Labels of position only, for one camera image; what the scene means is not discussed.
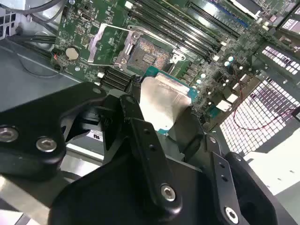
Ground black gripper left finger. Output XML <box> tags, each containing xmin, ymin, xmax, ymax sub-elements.
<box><xmin>0</xmin><ymin>76</ymin><xmax>183</xmax><ymax>218</ymax></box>

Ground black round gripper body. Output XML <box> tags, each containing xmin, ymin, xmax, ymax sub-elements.
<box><xmin>50</xmin><ymin>145</ymin><xmax>226</xmax><ymax>225</ymax></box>

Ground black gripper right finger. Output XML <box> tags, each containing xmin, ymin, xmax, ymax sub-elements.
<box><xmin>168</xmin><ymin>106</ymin><xmax>296</xmax><ymax>225</ymax></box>

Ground silver CPU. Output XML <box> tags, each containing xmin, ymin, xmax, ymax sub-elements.
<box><xmin>138</xmin><ymin>66</ymin><xmax>200</xmax><ymax>136</ymax></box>

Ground metal socket cover frame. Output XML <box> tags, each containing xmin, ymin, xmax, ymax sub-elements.
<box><xmin>88</xmin><ymin>22</ymin><xmax>139</xmax><ymax>70</ymax></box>

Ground metal wire locking lever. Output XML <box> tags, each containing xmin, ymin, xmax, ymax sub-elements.
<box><xmin>127</xmin><ymin>24</ymin><xmax>153</xmax><ymax>33</ymax></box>

